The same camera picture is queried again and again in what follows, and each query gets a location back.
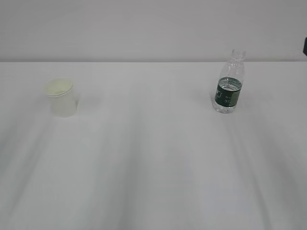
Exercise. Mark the clear green-label water bottle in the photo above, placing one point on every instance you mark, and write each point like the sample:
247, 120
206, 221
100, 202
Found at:
230, 83

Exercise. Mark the white paper cup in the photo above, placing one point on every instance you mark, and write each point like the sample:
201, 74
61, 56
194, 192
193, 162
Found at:
60, 93

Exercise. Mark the dark object at right edge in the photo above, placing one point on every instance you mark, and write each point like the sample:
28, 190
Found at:
305, 47

